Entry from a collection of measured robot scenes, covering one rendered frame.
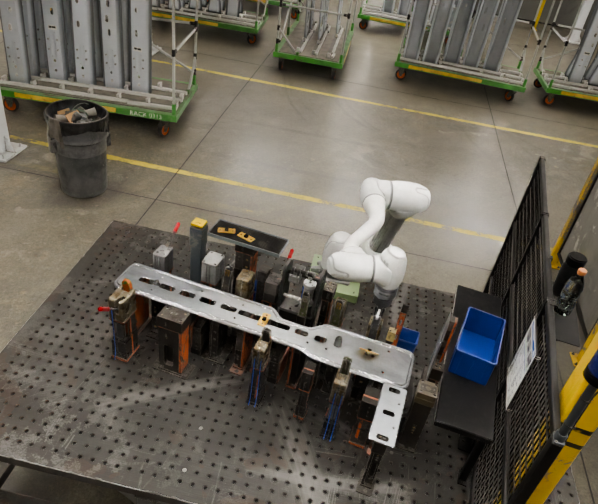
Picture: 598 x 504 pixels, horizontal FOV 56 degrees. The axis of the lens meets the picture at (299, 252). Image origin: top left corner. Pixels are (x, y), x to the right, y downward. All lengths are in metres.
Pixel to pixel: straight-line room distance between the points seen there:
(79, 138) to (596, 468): 4.26
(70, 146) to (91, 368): 2.58
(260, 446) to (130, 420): 0.55
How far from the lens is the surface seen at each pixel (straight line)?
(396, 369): 2.44
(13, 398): 2.71
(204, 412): 2.55
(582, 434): 1.84
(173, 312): 2.49
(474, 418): 2.35
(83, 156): 4.99
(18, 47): 6.65
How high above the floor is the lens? 2.72
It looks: 36 degrees down
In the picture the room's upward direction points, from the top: 9 degrees clockwise
